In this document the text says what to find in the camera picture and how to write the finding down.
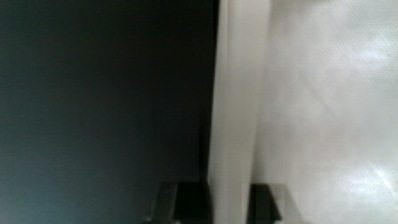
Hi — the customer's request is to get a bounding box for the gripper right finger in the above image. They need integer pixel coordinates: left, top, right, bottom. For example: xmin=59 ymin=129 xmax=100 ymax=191
xmin=248 ymin=182 xmax=310 ymax=224

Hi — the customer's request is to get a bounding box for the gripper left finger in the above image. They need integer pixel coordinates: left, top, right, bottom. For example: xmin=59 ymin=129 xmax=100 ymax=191
xmin=143 ymin=182 xmax=212 ymax=224

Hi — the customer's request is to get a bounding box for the white desk top tray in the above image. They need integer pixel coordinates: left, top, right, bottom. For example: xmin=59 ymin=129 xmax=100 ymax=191
xmin=209 ymin=0 xmax=398 ymax=224

